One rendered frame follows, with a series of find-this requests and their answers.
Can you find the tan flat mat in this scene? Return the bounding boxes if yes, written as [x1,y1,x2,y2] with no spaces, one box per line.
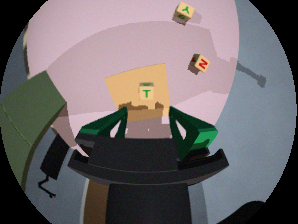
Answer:
[104,63,170,122]

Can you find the beige letter block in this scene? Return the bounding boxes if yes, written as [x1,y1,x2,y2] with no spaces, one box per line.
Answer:
[139,82,154,100]
[189,54,210,73]
[173,2,195,22]

